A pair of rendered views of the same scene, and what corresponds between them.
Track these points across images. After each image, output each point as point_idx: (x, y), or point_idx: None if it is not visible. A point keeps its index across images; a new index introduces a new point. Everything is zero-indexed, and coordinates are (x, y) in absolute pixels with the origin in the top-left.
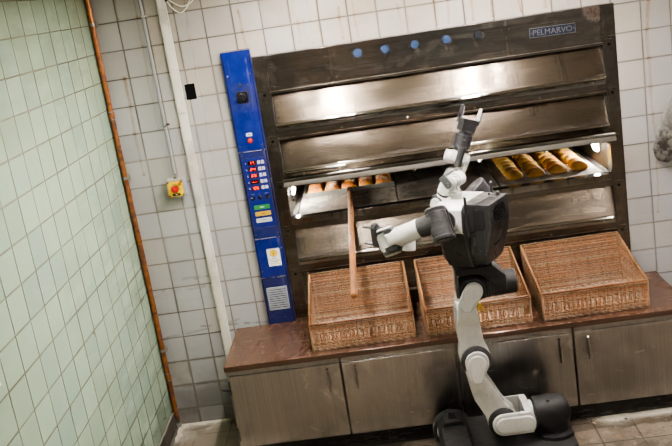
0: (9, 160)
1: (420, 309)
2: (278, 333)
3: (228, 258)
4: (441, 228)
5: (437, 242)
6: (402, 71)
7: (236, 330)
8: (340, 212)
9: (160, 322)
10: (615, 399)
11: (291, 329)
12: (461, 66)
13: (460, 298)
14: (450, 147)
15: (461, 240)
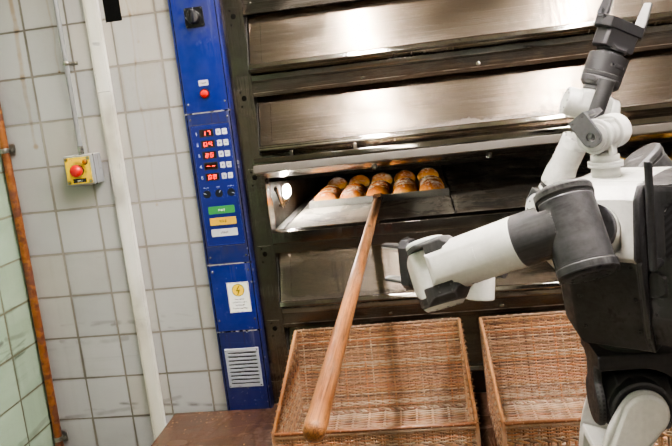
0: None
1: (487, 408)
2: (234, 432)
3: (166, 294)
4: (586, 241)
5: (571, 280)
6: None
7: (172, 417)
8: (354, 226)
9: (57, 392)
10: None
11: (258, 425)
12: None
13: (609, 427)
14: (556, 116)
15: (627, 280)
